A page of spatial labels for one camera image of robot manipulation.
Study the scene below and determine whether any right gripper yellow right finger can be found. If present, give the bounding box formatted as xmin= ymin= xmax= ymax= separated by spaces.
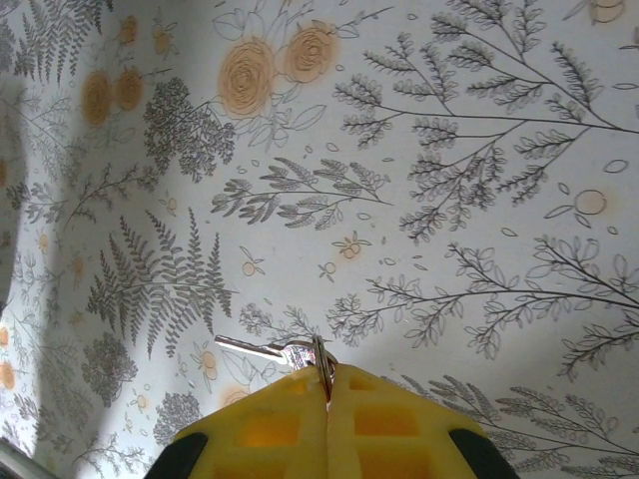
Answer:
xmin=326 ymin=362 xmax=521 ymax=479

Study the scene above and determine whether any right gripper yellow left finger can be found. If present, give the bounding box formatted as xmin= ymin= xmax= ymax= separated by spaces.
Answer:
xmin=144 ymin=365 xmax=331 ymax=479

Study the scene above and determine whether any silver key ring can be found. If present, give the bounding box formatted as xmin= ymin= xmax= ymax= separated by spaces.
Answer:
xmin=311 ymin=334 xmax=337 ymax=403

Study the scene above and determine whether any silver key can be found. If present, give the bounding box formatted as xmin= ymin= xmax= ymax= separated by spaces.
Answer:
xmin=214 ymin=334 xmax=320 ymax=373

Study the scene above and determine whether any aluminium frame rail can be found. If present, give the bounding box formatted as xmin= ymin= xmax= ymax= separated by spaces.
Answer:
xmin=0 ymin=441 xmax=44 ymax=479

